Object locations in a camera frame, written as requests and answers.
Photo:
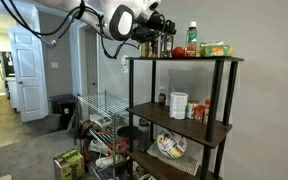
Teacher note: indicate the small grey bin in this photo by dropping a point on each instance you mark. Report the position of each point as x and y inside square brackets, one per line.
[53, 122]

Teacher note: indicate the small white green can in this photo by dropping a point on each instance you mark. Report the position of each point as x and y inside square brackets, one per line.
[191, 110]

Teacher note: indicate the bowl with items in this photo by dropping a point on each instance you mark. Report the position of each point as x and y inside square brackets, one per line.
[170, 145]

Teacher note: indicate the small brown bottle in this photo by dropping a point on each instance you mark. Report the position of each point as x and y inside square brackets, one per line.
[162, 98]

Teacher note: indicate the small red tomato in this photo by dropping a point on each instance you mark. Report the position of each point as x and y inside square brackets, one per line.
[179, 52]

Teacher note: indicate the green snack packet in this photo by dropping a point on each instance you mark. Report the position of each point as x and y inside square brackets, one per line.
[217, 50]

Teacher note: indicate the white-cap green-label bottle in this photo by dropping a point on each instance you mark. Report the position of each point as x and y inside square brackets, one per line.
[191, 43]

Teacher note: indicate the black cooking pot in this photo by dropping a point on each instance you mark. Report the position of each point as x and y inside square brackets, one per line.
[125, 133]

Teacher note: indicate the white cabinet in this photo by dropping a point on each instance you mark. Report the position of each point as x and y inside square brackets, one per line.
[12, 95]

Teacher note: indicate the white mesh mat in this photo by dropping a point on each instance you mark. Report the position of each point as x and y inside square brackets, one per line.
[184, 163]

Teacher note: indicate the black trash bin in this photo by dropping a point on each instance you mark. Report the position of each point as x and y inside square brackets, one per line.
[62, 108]

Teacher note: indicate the grey interior door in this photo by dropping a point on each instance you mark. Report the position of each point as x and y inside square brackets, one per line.
[91, 66]

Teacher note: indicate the white flat box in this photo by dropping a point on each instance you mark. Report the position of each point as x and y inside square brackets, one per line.
[100, 120]

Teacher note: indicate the white light switch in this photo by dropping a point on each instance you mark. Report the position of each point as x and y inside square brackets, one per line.
[54, 65]

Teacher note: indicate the clear container with black lid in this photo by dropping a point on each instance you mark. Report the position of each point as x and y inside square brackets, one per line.
[166, 46]

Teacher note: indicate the white cylindrical container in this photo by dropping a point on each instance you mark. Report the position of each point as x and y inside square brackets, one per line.
[178, 106]

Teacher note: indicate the red bottle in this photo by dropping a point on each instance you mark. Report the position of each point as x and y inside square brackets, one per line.
[207, 113]

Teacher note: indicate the small red box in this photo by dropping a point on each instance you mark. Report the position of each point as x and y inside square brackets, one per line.
[199, 114]

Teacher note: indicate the dark wood black-post shelf unit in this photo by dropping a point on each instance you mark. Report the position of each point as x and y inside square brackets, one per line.
[184, 125]

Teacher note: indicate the red-lid spice jar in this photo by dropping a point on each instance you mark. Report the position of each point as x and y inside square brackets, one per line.
[145, 50]

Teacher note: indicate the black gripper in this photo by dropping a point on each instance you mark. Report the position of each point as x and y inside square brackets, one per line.
[158, 22]

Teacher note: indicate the white hallway door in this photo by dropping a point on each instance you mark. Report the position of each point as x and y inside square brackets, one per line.
[29, 83]

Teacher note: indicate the dark grey water bottle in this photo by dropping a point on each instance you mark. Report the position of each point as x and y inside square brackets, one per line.
[143, 135]

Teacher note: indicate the black-lid dark seasoning jar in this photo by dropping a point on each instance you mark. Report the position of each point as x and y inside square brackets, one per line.
[154, 50]

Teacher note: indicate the green printed cardboard box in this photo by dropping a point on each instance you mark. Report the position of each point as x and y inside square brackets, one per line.
[69, 165]

